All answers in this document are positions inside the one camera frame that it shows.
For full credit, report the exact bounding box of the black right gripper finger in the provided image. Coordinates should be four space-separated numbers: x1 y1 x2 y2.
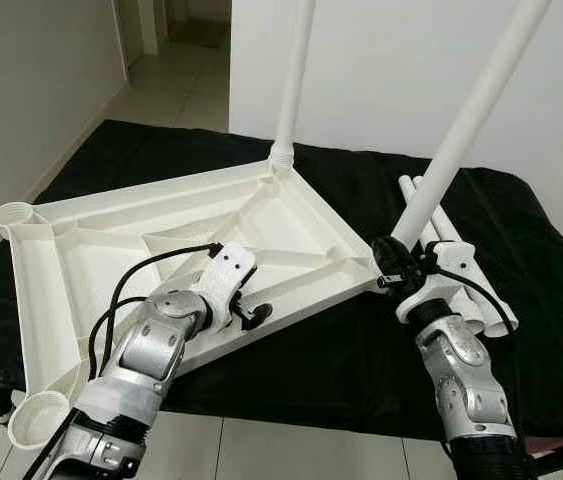
370 235 408 289

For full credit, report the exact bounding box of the white plastic table top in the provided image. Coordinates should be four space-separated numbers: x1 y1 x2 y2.
0 152 388 449

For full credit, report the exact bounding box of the black table cloth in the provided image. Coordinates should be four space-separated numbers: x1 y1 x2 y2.
0 120 563 442

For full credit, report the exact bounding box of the pink rounded object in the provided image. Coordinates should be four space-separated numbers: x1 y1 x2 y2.
526 435 563 452

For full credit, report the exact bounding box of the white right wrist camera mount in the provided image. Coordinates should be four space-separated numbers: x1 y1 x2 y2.
396 242 478 323

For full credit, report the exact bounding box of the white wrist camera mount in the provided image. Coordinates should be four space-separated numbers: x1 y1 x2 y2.
396 242 478 323
196 243 259 331

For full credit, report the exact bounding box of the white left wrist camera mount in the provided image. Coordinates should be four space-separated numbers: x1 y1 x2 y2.
196 243 259 331

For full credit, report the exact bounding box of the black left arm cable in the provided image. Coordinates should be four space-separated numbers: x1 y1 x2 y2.
86 243 224 381

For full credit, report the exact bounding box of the white door frame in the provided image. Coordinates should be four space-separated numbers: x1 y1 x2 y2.
111 0 173 57

